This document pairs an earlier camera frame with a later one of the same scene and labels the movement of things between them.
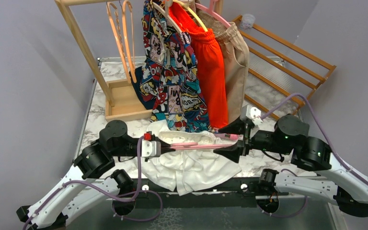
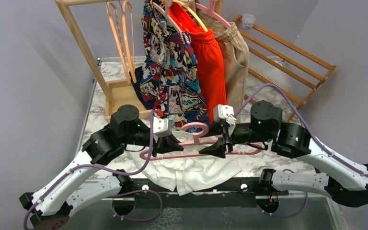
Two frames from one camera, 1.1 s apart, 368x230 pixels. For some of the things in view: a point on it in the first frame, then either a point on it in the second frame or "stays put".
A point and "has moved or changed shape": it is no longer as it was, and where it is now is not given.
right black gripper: x=237 y=127 to x=218 y=149
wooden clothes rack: x=122 y=101 stays put
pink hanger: x=194 y=145 has moved or changed shape
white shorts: x=187 y=170 stays put
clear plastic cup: x=247 y=21 stays put
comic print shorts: x=169 y=78 stays put
